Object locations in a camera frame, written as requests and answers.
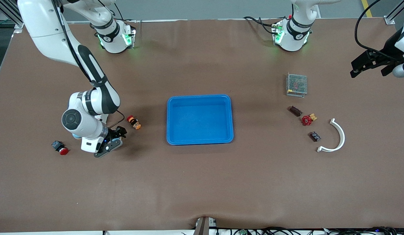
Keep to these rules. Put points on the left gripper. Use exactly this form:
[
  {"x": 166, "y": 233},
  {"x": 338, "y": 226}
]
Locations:
[{"x": 387, "y": 46}]

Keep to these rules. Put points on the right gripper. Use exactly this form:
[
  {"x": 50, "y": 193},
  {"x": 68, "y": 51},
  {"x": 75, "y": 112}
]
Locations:
[{"x": 115, "y": 133}]

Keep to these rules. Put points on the blue desk bell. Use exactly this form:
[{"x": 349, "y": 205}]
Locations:
[{"x": 76, "y": 136}]

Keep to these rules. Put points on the long dark brown capacitor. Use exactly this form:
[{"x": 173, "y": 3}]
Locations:
[{"x": 295, "y": 111}]

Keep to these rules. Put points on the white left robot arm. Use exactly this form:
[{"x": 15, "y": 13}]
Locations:
[{"x": 291, "y": 32}]

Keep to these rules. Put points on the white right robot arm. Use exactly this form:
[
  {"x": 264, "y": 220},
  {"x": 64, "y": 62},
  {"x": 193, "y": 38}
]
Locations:
[{"x": 42, "y": 26}]

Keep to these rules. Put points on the white circuit breaker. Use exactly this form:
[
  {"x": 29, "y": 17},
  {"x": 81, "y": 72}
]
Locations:
[{"x": 105, "y": 118}]

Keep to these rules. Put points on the red mushroom push button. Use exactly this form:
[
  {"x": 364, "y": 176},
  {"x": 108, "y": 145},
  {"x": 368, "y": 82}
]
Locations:
[{"x": 63, "y": 150}]

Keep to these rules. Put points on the yellow floor tape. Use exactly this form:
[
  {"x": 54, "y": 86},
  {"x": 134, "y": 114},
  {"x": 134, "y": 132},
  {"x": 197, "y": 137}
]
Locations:
[{"x": 367, "y": 9}]

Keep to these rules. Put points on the metal mesh power supply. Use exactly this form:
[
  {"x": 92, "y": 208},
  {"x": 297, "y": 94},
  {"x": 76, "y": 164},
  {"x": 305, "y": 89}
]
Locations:
[{"x": 297, "y": 84}]

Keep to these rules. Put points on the blue plastic tray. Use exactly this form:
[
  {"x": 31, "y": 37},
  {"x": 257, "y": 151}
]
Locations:
[{"x": 200, "y": 120}]

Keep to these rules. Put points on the brass valve with red handwheel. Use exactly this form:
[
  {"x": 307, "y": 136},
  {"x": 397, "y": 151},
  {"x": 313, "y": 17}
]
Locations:
[{"x": 306, "y": 120}]

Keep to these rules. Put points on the brown table mat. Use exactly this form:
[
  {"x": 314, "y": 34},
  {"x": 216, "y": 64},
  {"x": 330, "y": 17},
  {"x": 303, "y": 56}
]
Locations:
[{"x": 202, "y": 182}]

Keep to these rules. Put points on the red orange button switch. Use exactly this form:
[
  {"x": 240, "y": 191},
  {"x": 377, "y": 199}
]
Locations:
[{"x": 134, "y": 122}]

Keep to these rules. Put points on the aluminium frame profile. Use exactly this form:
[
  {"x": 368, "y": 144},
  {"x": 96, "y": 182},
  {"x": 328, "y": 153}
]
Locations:
[
  {"x": 15, "y": 30},
  {"x": 389, "y": 20}
]

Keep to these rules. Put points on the white curved plastic bracket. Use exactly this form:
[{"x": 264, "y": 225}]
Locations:
[{"x": 341, "y": 137}]

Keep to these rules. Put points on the metal table edge bracket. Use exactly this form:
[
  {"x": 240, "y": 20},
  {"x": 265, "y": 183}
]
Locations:
[{"x": 202, "y": 227}]

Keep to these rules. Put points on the silver table edge rail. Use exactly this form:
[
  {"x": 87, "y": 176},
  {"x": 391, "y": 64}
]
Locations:
[{"x": 205, "y": 20}]

